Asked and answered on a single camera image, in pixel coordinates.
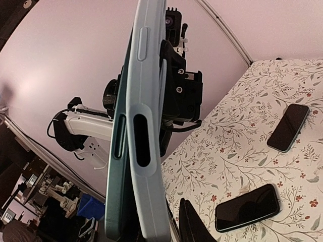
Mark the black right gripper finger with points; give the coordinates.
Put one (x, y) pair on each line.
(191, 227)

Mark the light blue silicone phone case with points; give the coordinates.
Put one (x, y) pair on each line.
(148, 33)

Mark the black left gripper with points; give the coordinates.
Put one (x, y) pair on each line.
(162, 98)

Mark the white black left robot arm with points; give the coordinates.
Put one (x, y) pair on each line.
(74, 126)

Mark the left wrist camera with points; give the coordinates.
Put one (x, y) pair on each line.
(176, 31)

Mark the aluminium left rear frame post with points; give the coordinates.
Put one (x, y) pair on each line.
(223, 26)

